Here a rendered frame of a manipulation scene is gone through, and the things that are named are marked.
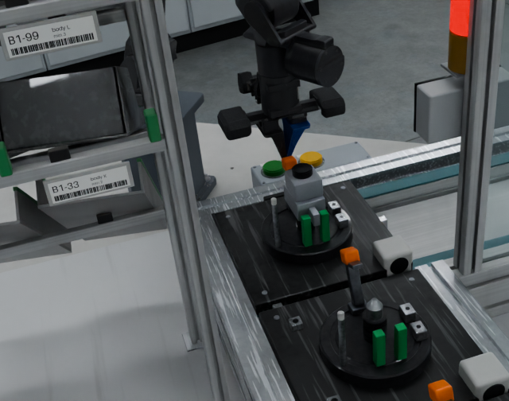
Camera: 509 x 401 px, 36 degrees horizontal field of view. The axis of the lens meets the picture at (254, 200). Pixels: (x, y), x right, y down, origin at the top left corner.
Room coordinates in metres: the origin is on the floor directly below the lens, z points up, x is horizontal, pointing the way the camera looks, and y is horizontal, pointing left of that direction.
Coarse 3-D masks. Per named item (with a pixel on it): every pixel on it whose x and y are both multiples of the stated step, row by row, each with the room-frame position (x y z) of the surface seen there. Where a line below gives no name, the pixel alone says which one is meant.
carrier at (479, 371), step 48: (384, 288) 0.81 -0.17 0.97; (432, 288) 0.80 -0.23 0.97; (288, 336) 0.74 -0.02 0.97; (336, 336) 0.71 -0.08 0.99; (384, 336) 0.65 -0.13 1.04; (432, 336) 0.71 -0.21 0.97; (288, 384) 0.67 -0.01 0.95; (336, 384) 0.65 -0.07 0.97; (384, 384) 0.63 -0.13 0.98; (480, 384) 0.61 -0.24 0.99
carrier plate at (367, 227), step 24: (336, 192) 1.06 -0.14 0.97; (216, 216) 1.03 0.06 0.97; (240, 216) 1.02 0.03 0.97; (264, 216) 1.02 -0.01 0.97; (360, 216) 0.98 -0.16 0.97; (240, 240) 0.96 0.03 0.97; (360, 240) 0.92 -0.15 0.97; (240, 264) 0.90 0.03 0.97; (264, 264) 0.89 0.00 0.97; (288, 264) 0.89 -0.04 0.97; (336, 264) 0.87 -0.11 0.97; (264, 288) 0.84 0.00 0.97; (288, 288) 0.83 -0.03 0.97; (312, 288) 0.83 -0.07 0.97; (336, 288) 0.83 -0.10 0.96
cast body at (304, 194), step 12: (300, 168) 0.95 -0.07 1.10; (312, 168) 0.95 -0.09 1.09; (288, 180) 0.95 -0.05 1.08; (300, 180) 0.93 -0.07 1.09; (312, 180) 0.93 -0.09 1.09; (288, 192) 0.95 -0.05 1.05; (300, 192) 0.92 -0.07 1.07; (312, 192) 0.93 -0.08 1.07; (288, 204) 0.96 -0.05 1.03; (300, 204) 0.92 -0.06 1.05; (312, 204) 0.92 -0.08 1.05; (324, 204) 0.92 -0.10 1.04; (300, 216) 0.92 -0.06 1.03; (312, 216) 0.90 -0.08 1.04
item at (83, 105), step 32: (0, 96) 0.74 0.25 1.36; (32, 96) 0.74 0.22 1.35; (64, 96) 0.74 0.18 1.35; (96, 96) 0.74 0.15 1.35; (128, 96) 0.80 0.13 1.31; (0, 128) 0.72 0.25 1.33; (32, 128) 0.72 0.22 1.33; (64, 128) 0.72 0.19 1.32; (96, 128) 0.72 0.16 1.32; (128, 128) 0.74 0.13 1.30
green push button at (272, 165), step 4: (276, 160) 1.18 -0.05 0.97; (264, 164) 1.17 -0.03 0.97; (268, 164) 1.17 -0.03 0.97; (272, 164) 1.17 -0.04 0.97; (276, 164) 1.17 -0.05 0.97; (280, 164) 1.17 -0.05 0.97; (264, 168) 1.16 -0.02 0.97; (268, 168) 1.16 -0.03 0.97; (272, 168) 1.16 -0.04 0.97; (276, 168) 1.15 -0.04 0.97; (280, 168) 1.15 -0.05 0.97; (264, 172) 1.16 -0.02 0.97; (268, 172) 1.15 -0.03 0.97; (272, 172) 1.15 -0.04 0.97; (276, 172) 1.14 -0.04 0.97; (280, 172) 1.15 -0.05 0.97; (284, 172) 1.15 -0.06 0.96; (272, 176) 1.14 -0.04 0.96
